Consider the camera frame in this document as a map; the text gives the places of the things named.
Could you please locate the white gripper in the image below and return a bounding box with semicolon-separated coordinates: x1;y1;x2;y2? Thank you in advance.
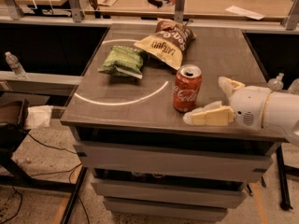
183;77;272;131

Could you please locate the red coke can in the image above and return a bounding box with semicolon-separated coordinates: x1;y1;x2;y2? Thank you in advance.
173;64;202;113

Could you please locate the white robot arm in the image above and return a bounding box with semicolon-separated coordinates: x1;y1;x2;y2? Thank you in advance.
183;77;299;146

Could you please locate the clear sanitizer bottle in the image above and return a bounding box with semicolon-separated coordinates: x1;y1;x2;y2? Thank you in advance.
268;73;284;91

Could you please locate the yellow brown chip bag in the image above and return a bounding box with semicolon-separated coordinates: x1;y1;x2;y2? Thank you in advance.
135;19;196;70

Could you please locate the white paper sheet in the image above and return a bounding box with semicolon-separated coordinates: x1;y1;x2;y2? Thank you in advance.
226;6;264;21

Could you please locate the grey drawer cabinet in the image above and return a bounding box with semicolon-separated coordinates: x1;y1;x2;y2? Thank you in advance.
61;23;283;221

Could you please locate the green chip bag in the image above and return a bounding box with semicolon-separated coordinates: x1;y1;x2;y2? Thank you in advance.
98;46;149;79

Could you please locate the black glasses case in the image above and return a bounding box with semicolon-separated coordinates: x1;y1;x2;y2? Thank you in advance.
148;0;173;8

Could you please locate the white crumpled cloth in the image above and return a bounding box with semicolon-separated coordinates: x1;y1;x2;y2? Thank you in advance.
24;105;53;129

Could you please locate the clear water bottle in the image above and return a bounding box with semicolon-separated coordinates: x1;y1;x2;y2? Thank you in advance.
5;51;27;79

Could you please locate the black bin on stand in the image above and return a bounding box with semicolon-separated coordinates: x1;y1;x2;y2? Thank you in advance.
0;97;31;161

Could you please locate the black floor cable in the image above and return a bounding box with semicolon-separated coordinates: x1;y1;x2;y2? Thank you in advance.
0;133;92;224

